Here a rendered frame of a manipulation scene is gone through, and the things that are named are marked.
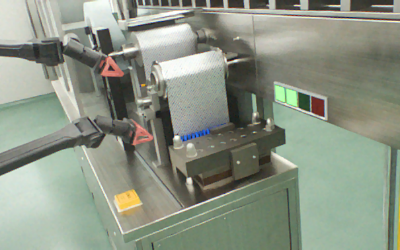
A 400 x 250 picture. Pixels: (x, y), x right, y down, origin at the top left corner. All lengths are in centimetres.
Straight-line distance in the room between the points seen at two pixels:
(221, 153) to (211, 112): 22
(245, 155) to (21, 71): 585
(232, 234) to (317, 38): 72
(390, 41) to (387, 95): 13
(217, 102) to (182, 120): 16
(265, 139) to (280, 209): 28
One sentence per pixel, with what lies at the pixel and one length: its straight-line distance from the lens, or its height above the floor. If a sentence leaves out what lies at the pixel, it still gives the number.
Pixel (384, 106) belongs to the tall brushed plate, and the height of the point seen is 124.
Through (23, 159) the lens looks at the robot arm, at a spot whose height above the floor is 118.
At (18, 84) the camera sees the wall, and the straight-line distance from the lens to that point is 693.
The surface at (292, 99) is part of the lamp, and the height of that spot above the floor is 118.
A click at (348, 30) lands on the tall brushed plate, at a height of 141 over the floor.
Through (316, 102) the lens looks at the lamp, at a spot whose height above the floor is 120.
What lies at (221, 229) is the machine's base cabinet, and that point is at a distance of 135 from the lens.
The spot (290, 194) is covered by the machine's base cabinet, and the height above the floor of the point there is 80.
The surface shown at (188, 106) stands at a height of 114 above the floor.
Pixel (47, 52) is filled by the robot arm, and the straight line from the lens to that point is 131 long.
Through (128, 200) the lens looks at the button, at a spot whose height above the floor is 92.
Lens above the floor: 159
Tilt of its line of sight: 21 degrees down
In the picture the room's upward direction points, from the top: 8 degrees counter-clockwise
